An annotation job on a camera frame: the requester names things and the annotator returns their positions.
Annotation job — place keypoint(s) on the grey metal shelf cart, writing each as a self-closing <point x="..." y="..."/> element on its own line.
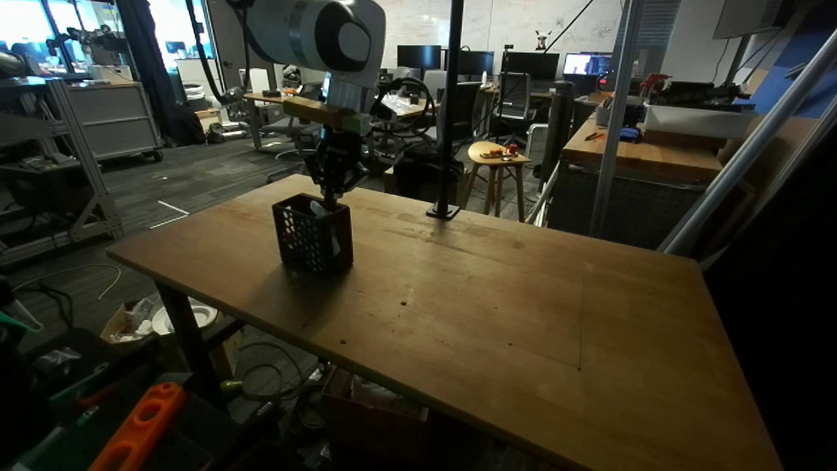
<point x="56" y="138"/>

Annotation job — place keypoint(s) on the black plastic crate box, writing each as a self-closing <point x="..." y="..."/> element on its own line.
<point x="315" y="238"/>

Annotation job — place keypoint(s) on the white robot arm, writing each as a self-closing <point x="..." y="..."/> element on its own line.
<point x="347" y="43"/>

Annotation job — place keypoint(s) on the wooden top drawer cabinet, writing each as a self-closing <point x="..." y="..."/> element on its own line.
<point x="653" y="187"/>

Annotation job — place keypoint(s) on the round wooden stool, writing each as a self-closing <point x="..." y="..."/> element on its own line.
<point x="496" y="166"/>

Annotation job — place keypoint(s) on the silver diagonal metal pole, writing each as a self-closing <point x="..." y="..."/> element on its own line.
<point x="683" y="234"/>

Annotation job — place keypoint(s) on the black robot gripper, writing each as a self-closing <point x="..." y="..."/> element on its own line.
<point x="338" y="163"/>

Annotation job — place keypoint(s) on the orange plastic tool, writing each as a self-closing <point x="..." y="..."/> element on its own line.
<point x="143" y="429"/>

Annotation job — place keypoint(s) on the black vertical pole stand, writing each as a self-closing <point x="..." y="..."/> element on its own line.
<point x="444" y="206"/>

